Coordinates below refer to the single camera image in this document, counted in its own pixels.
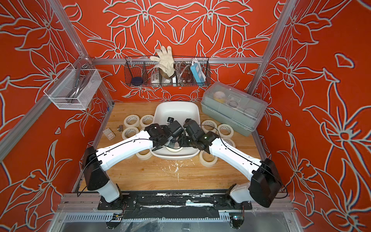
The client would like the beige masking tape roll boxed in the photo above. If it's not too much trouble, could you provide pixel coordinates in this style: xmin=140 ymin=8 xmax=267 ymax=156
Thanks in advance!
xmin=199 ymin=151 xmax=218 ymax=168
xmin=124 ymin=114 xmax=140 ymax=128
xmin=140 ymin=115 xmax=154 ymax=128
xmin=223 ymin=138 xmax=236 ymax=148
xmin=136 ymin=149 xmax=153 ymax=160
xmin=201 ymin=120 xmax=218 ymax=133
xmin=165 ymin=146 xmax=183 ymax=153
xmin=217 ymin=124 xmax=234 ymax=138
xmin=121 ymin=127 xmax=139 ymax=140

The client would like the white plastic storage tray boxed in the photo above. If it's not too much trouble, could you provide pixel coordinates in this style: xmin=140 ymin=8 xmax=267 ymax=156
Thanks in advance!
xmin=150 ymin=101 xmax=201 ymax=160

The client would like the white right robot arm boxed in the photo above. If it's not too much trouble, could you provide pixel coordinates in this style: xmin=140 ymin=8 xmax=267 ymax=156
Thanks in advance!
xmin=183 ymin=119 xmax=283 ymax=208

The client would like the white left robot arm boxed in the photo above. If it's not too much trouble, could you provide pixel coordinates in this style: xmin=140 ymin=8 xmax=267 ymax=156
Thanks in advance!
xmin=82 ymin=120 xmax=184 ymax=203

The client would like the translucent lidded storage box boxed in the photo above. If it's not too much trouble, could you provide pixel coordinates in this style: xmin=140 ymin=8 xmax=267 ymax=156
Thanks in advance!
xmin=201 ymin=82 xmax=268 ymax=137

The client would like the blue white box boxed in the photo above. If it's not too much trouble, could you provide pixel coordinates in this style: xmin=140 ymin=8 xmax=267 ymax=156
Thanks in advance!
xmin=190 ymin=59 xmax=206 ymax=86

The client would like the small clear plastic packet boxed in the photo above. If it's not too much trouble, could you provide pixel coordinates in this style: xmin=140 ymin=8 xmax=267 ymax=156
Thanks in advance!
xmin=103 ymin=128 xmax=116 ymax=141

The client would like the dark blue round object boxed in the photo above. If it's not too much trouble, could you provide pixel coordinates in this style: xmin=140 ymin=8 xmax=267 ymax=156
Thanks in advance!
xmin=131 ymin=76 xmax=144 ymax=86

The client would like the white work glove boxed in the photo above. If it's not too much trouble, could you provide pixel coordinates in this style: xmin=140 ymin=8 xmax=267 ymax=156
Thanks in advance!
xmin=150 ymin=46 xmax=175 ymax=78

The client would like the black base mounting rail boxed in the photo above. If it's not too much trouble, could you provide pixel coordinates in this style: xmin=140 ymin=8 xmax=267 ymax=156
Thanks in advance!
xmin=98 ymin=189 xmax=252 ymax=210

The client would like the black wire wall basket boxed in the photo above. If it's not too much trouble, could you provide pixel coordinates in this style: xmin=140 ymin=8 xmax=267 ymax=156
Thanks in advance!
xmin=124 ymin=56 xmax=211 ymax=88

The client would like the white mesh wall basket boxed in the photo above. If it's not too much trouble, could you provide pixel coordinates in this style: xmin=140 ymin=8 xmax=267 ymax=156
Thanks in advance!
xmin=43 ymin=64 xmax=102 ymax=110

